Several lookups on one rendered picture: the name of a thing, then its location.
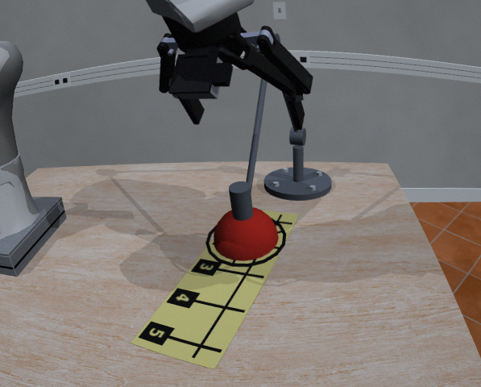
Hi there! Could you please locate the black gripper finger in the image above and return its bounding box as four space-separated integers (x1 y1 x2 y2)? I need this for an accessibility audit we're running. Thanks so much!
217 26 313 130
157 33 205 124

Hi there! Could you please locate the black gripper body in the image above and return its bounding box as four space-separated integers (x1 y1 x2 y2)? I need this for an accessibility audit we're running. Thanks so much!
162 12 247 56

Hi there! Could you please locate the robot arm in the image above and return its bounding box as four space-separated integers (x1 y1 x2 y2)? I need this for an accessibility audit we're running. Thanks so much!
0 0 255 239

